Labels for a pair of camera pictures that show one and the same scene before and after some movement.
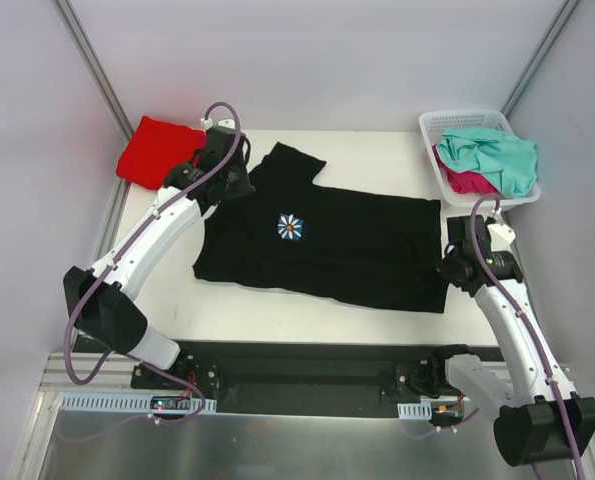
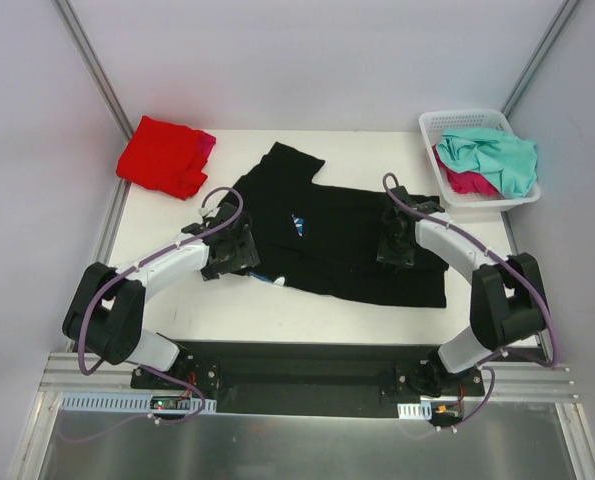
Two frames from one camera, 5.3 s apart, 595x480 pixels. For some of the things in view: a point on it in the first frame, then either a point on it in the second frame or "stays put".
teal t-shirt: (509, 162) stays put
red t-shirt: (155, 148) stays put
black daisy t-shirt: (292, 234) stays put
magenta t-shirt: (468, 182) stays put
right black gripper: (459, 230) → (397, 253)
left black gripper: (235, 181) → (247, 248)
